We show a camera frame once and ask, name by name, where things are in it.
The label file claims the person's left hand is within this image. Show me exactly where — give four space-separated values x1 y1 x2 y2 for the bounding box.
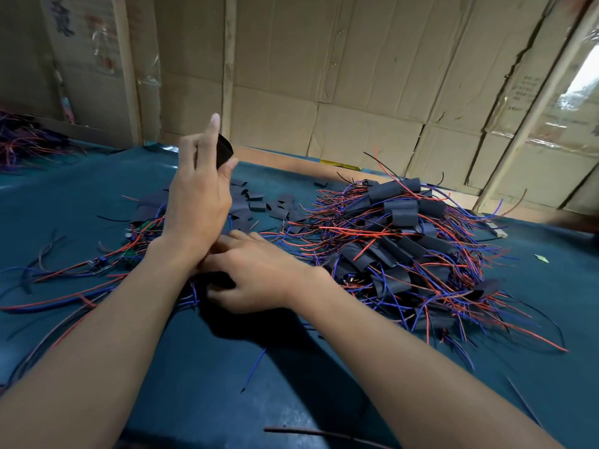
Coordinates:
150 113 240 272

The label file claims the person's right hand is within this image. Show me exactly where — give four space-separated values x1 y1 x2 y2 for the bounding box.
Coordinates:
198 229 329 315

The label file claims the pile of black sleeve pieces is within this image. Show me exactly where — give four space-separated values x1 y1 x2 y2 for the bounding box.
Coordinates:
131 177 310 234

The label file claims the black sleeve piece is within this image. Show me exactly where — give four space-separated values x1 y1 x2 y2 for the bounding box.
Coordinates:
215 133 235 170

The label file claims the pile of sleeved wired boards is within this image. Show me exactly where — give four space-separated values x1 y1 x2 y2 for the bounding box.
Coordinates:
262 152 569 370

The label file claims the pile of unsleeved wired boards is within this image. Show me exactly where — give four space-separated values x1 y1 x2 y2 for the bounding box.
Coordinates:
0 220 202 389

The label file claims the wire pile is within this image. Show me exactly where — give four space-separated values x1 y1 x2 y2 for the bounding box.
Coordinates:
0 109 90 172

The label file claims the person's right forearm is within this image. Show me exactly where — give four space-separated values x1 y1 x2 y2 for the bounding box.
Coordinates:
295 266 563 449

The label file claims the person's left forearm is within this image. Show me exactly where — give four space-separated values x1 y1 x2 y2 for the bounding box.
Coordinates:
0 238 198 449

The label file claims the wooden ledge board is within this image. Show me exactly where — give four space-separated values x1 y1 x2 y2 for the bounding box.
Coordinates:
161 130 599 230

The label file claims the clear plastic sheet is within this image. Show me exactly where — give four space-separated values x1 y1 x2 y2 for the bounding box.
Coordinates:
552 42 599 150

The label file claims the loose blue wire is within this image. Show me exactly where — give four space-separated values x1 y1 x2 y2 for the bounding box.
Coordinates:
240 349 268 393

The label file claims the thin wooden post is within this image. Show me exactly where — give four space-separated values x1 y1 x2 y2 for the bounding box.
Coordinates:
220 0 238 141

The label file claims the wide wooden post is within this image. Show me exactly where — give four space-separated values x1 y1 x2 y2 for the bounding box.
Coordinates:
110 0 144 148

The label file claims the pale slanted wooden post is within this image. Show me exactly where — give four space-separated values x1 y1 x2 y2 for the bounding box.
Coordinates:
472 4 599 239

